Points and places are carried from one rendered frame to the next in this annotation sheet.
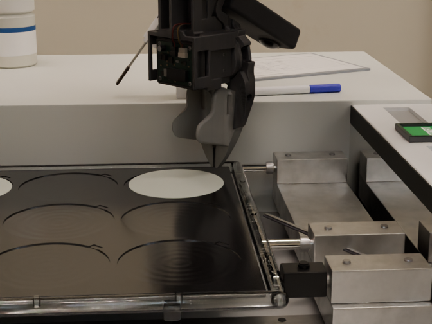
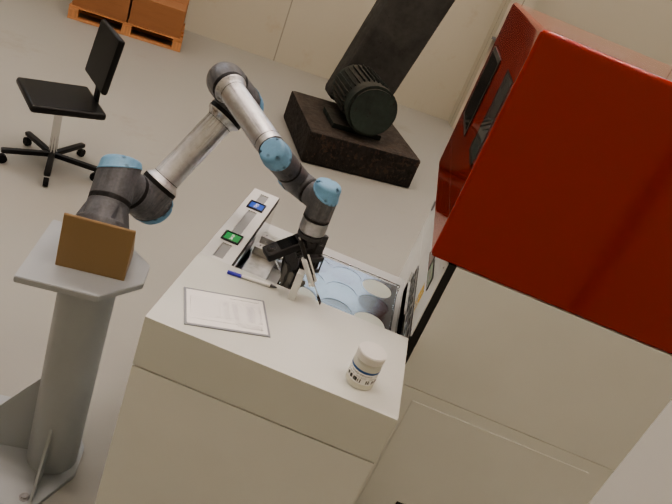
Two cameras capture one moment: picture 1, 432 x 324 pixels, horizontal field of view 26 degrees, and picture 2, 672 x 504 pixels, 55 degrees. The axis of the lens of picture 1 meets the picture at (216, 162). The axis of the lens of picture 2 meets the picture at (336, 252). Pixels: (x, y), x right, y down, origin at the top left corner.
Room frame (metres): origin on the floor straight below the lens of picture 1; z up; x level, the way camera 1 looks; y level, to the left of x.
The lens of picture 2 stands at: (2.56, 0.20, 1.90)
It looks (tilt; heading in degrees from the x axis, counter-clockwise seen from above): 27 degrees down; 184
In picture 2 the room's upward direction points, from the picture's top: 23 degrees clockwise
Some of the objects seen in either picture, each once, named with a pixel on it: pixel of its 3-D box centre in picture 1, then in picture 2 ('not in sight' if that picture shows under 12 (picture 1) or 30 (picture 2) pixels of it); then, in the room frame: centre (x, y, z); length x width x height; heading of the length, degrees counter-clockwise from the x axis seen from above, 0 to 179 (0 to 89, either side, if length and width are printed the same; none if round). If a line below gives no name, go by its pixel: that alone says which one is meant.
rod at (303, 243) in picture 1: (287, 244); not in sight; (0.77, -0.06, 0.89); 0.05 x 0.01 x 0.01; 94
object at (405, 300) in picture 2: not in sight; (403, 316); (0.79, 0.35, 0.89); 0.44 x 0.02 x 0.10; 4
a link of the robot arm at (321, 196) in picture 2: not in sight; (322, 200); (0.97, 0.01, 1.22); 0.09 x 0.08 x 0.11; 60
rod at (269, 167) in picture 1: (256, 168); not in sight; (1.02, -0.05, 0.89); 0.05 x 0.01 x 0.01; 94
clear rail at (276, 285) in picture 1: (253, 220); not in sight; (0.83, -0.04, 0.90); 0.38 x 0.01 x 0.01; 4
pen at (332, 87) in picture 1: (283, 90); (252, 279); (1.08, -0.08, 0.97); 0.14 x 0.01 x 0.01; 103
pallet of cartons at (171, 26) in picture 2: not in sight; (132, 7); (-4.04, -3.20, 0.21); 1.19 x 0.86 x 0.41; 108
